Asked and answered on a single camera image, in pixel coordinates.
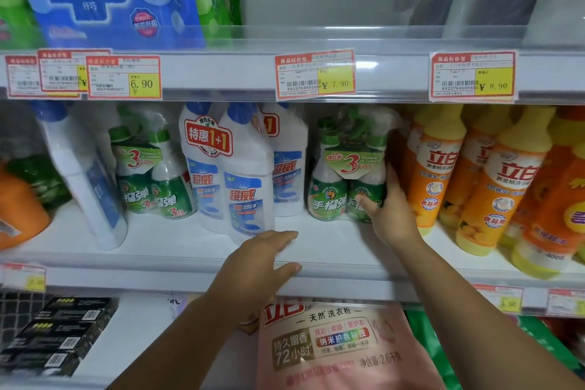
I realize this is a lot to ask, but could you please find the white bottle with blue cap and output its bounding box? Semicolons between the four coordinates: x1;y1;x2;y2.
31;101;129;252

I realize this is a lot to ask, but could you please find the large orange jug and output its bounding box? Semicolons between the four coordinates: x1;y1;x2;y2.
0;163;51;251

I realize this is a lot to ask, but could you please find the green washing powder bag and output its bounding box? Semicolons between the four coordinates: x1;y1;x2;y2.
516;315;582;372
406;309;463;390

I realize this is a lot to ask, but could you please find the dark green refill pouch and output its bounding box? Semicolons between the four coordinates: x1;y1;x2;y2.
6;154;72;213

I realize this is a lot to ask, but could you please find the person's left hand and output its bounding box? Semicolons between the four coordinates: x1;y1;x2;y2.
207;230;303;329

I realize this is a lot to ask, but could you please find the pink washing powder bag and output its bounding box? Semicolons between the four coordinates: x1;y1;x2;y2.
255;296;448;390

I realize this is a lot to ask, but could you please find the white shelf with clear rail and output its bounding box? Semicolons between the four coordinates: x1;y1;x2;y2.
0;200;585;318
0;25;585;105

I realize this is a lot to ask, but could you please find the red and yellow price tag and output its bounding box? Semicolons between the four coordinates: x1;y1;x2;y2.
0;262;47;293
86;55;162;100
275;50;357;101
5;55;46;99
429;51;518;103
473;284;524;314
37;49;113;94
546;288;585;317

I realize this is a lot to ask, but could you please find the white cleaner bottle twin pack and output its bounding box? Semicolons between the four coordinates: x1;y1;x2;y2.
260;102;310;218
179;102;276;247

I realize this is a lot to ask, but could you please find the green spray bottle pack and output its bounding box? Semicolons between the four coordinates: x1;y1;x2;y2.
109;104;198;221
307;106;390;224

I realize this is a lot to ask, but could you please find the black wire mesh panel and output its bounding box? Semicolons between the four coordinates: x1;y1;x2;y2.
0;290;52;351

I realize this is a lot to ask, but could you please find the black soap box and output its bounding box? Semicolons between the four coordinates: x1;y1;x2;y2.
7;314;117;356
33;296;120;327
0;345;92;379

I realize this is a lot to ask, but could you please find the row of orange detergent bottles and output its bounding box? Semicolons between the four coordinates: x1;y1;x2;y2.
386;104;585;281

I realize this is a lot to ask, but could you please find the person's left forearm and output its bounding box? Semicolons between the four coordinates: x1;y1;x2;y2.
107;297;239;390

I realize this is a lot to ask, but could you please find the person's right forearm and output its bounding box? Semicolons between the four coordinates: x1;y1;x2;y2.
391;231;585;390

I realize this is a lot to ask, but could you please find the person's right hand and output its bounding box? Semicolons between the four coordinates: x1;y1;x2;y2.
356;161;424;250

